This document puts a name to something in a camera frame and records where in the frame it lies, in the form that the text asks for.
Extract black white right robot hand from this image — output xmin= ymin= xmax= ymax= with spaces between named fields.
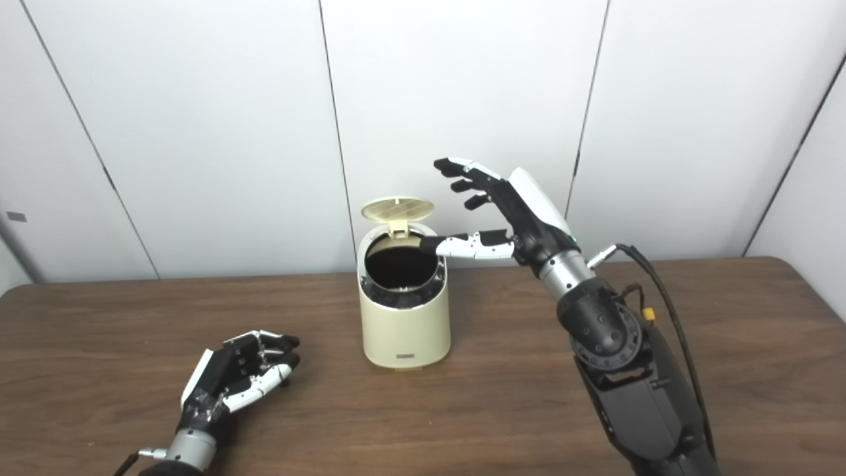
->
xmin=420 ymin=157 xmax=582 ymax=270

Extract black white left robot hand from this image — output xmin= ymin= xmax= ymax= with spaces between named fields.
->
xmin=177 ymin=329 xmax=301 ymax=436

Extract round cream bin lid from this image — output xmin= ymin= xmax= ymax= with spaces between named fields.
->
xmin=361 ymin=196 xmax=435 ymax=237

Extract cream-colored bin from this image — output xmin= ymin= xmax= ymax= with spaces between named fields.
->
xmin=357 ymin=196 xmax=451 ymax=371

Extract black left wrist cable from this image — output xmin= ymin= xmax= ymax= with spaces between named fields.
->
xmin=112 ymin=448 xmax=169 ymax=476

